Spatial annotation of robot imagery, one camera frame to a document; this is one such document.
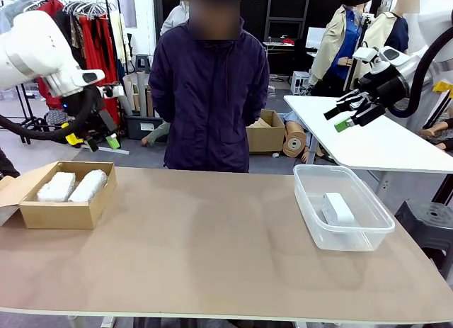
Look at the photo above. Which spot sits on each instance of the black hanging garment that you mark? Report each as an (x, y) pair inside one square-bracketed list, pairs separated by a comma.
[(72, 30)]

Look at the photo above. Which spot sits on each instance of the grey fuzzy coat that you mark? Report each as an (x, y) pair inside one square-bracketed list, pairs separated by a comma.
[(8, 18)]

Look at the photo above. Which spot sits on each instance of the grey leaning cardboard tube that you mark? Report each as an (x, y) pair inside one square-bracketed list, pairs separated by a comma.
[(124, 103)]

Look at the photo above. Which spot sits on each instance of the white background table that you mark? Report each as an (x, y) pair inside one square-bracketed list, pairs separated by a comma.
[(371, 147)]

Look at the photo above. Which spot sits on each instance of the open brown cardboard box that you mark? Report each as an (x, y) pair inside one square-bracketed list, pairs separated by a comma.
[(56, 214)]

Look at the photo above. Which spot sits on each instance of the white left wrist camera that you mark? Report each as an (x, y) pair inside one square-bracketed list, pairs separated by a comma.
[(118, 91)]

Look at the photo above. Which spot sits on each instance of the brown kraft paper roll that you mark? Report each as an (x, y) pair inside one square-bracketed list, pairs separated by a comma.
[(293, 142)]

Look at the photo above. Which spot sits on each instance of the yellow garment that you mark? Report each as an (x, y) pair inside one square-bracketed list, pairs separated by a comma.
[(444, 86)]

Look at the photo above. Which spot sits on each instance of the mannequin cream jacket navy top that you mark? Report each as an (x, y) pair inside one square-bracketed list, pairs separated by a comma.
[(377, 30)]

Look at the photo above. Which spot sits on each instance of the red coat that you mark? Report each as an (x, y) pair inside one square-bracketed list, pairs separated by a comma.
[(54, 7)]

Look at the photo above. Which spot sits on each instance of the tall grey cardboard tube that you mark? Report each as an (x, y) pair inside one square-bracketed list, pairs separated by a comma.
[(141, 94)]

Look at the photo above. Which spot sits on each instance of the mannequin beige jacket blue shirt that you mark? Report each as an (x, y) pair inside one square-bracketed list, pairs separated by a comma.
[(332, 44)]

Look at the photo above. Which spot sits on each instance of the cardboard box with open flaps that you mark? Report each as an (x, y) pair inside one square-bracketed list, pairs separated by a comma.
[(265, 140)]

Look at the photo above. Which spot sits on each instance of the lying bare mannequin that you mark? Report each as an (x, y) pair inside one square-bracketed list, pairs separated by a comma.
[(433, 132)]

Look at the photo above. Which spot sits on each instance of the floor mannequin in green top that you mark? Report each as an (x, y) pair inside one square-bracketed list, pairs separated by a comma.
[(155, 133)]

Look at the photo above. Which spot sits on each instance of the white rectangular power strip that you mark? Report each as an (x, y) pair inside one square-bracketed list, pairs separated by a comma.
[(338, 209)]

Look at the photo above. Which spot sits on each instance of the white monitor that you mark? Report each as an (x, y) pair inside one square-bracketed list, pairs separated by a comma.
[(315, 37)]

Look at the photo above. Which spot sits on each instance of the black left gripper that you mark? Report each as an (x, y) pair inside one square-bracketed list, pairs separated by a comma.
[(97, 120)]

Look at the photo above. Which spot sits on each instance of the black storage bin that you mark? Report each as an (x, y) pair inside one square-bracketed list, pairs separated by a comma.
[(136, 128)]

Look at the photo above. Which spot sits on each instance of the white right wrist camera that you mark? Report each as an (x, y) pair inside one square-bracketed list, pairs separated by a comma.
[(364, 54)]

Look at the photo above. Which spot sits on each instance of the person in grey hoodie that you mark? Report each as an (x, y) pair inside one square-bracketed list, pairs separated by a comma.
[(175, 18)]

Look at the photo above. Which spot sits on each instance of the clear plastic container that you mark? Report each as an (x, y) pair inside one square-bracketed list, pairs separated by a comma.
[(354, 239)]

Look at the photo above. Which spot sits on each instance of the red dress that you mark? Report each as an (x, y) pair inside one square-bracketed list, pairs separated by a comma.
[(93, 48)]

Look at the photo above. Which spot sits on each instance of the white table frame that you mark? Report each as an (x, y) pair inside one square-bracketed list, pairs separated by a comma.
[(108, 321)]

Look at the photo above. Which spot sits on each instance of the person in purple jacket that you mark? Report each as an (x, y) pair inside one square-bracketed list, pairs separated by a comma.
[(209, 101)]

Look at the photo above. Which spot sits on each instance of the brown cardboard tube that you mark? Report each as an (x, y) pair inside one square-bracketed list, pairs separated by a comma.
[(149, 106)]

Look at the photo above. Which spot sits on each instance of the cream cardboard tube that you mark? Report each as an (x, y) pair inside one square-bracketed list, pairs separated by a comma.
[(129, 94)]

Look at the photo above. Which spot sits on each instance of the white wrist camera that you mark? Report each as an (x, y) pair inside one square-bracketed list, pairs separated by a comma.
[(364, 54), (118, 91)]

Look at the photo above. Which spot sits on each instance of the black tripod stand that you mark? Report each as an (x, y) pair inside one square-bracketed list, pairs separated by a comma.
[(366, 20)]

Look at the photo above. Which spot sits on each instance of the person in dark clothes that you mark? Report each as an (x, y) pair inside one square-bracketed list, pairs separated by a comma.
[(7, 166)]

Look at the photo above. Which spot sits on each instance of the black diagonal stand leg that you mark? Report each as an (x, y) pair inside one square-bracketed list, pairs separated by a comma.
[(444, 190)]

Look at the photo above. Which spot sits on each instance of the cream hanging garment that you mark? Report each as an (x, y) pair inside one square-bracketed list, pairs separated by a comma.
[(118, 37)]

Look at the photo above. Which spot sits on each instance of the small grey stool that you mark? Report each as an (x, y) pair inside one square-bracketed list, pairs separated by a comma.
[(142, 60)]

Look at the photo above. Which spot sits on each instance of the black plastic stool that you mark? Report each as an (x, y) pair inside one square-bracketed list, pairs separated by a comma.
[(424, 229)]

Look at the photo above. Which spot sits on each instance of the black metal clothes rack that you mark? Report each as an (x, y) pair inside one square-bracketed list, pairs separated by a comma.
[(122, 152)]

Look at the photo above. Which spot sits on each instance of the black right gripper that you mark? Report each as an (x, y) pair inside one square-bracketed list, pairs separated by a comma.
[(389, 87)]

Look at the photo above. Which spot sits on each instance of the white computer tower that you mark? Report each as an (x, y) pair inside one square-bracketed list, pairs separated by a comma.
[(299, 81)]

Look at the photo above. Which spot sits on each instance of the yellow floor object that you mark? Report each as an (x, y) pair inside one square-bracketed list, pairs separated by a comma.
[(74, 139)]

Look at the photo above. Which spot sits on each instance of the bubble-wrapped white clock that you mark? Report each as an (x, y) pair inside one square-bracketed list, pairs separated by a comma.
[(56, 186), (88, 186)]

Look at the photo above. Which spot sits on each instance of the small red object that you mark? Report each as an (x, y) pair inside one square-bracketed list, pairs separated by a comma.
[(288, 42)]

